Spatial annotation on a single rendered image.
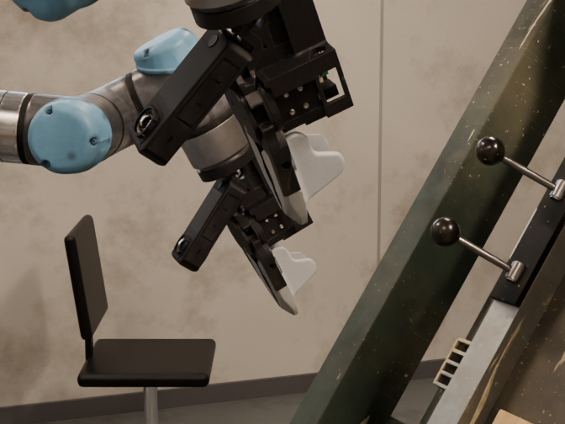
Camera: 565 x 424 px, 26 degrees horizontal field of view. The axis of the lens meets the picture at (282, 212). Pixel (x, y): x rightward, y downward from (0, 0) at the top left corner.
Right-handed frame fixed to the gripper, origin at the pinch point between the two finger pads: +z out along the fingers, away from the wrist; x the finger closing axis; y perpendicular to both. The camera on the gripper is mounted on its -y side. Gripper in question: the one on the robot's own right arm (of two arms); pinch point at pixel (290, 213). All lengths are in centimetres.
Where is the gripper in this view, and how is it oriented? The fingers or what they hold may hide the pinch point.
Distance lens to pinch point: 101.7
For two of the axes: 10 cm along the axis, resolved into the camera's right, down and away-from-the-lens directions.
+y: 8.9, -4.4, 1.3
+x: -3.4, -4.4, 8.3
